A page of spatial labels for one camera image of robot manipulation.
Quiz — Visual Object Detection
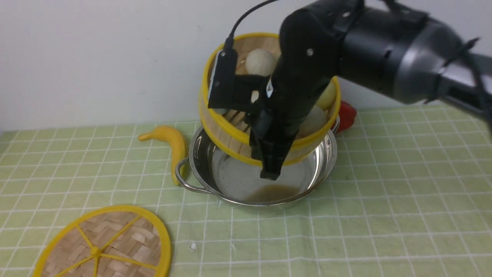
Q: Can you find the black camera cable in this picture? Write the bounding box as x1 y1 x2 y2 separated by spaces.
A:
225 0 279 52

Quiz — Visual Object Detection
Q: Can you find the woven bamboo steamer lid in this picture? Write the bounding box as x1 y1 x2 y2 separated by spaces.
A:
32 205 173 277

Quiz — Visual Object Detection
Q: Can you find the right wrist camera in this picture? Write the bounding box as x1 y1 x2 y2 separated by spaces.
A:
208 46 238 115

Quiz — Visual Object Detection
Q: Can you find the green checkered tablecloth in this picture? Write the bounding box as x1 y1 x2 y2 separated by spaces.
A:
0 106 492 277

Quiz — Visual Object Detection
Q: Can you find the stainless steel pot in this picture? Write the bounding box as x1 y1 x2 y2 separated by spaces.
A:
175 117 340 209

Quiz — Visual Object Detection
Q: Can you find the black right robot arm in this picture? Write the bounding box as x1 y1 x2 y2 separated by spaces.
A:
250 0 491 180

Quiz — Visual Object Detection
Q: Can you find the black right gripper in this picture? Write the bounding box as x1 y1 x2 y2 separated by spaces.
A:
250 0 364 180

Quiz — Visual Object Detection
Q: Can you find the white round bun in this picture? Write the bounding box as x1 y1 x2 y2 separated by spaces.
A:
245 48 277 77

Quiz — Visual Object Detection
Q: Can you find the bamboo steamer basket yellow rim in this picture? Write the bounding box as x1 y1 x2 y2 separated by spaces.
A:
199 33 342 167

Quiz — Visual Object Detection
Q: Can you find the yellow banana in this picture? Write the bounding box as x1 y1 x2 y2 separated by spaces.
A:
138 125 188 186

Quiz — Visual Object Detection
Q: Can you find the red bell pepper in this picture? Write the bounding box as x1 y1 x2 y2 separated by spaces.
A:
337 101 358 133

